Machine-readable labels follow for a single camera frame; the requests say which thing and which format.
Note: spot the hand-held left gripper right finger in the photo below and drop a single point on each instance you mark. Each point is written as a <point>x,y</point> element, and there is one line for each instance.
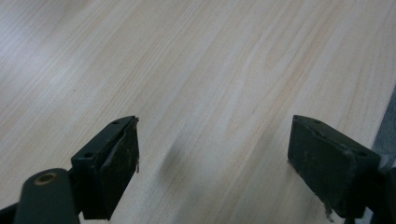
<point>333,168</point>

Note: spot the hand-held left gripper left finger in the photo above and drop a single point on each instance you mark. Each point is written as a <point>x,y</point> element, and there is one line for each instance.
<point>106,168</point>

